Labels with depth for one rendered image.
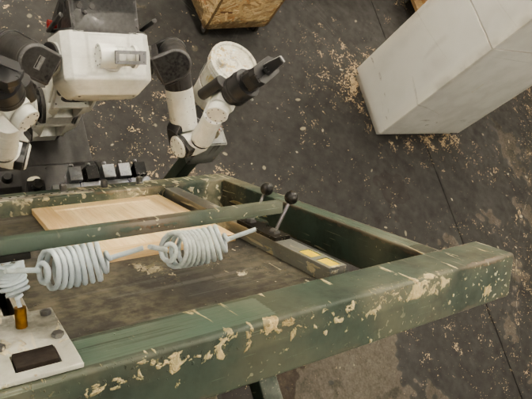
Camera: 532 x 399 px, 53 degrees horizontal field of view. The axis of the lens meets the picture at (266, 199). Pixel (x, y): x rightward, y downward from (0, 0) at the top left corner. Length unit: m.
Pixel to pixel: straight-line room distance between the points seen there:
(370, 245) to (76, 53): 0.97
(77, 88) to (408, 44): 2.66
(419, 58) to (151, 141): 1.83
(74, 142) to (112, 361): 2.17
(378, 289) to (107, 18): 1.12
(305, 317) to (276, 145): 2.70
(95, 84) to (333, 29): 3.03
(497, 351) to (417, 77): 1.95
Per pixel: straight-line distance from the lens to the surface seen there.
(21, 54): 1.59
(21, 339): 0.83
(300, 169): 3.53
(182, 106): 1.79
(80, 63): 1.65
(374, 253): 1.46
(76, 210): 1.85
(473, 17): 3.57
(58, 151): 2.82
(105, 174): 2.13
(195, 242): 0.88
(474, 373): 3.96
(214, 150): 2.19
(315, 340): 0.91
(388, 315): 1.01
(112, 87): 1.68
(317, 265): 1.26
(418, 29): 3.84
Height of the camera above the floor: 2.65
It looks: 54 degrees down
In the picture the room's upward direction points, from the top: 51 degrees clockwise
